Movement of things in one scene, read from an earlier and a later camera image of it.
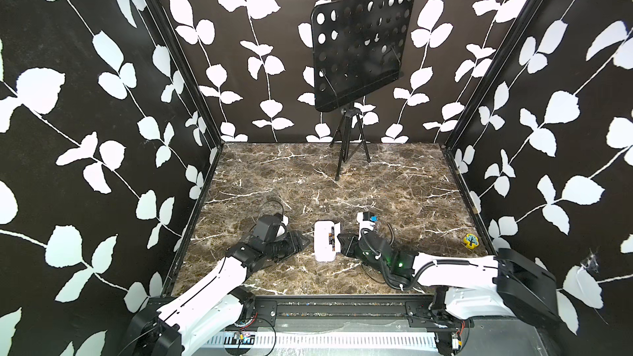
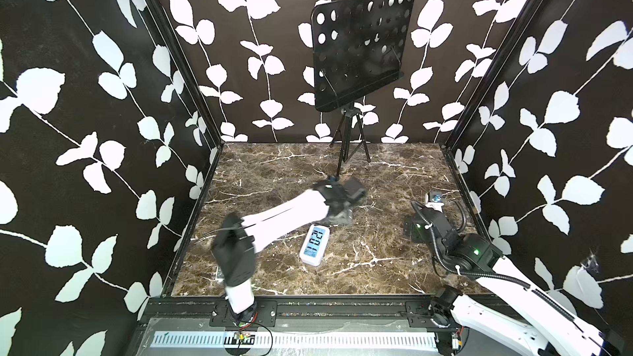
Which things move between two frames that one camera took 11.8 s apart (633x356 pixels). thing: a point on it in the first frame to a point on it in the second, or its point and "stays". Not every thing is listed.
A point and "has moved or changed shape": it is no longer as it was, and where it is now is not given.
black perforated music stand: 358,44 stays
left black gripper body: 282,248 to 345,217
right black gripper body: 355,250 to 414,235
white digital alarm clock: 326,242 has moved or changed shape
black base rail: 349,313 stays
